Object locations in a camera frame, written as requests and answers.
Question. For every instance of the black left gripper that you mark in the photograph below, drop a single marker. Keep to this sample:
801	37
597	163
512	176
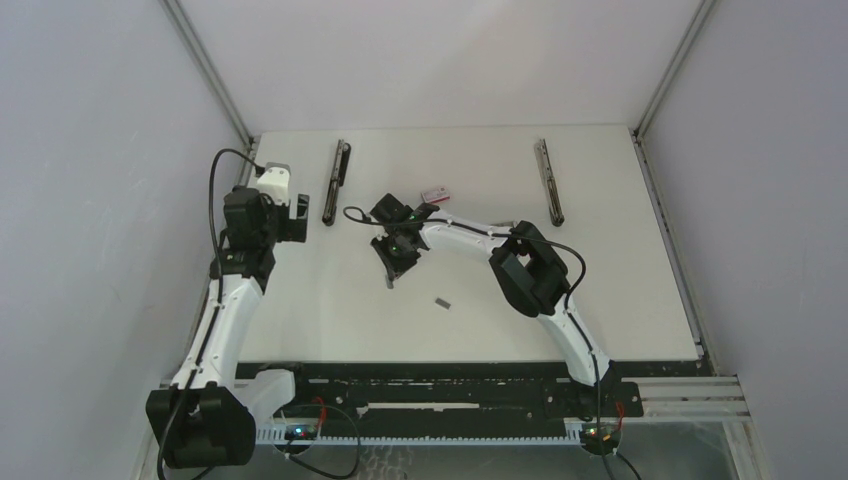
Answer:
293	229

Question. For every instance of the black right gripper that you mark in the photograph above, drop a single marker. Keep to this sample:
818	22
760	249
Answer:
395	268

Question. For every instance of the black stapler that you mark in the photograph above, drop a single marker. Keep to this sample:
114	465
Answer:
336	181

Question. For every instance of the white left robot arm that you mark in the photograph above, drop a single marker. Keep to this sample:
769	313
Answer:
202	419

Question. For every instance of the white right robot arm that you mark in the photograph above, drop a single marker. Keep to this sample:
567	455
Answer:
537	277

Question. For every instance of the red white staple box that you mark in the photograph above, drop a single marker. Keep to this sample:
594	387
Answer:
436	195

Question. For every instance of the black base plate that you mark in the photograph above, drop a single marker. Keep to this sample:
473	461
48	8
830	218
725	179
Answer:
461	400

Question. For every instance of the aluminium frame rail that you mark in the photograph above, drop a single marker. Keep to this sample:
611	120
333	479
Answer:
204	64

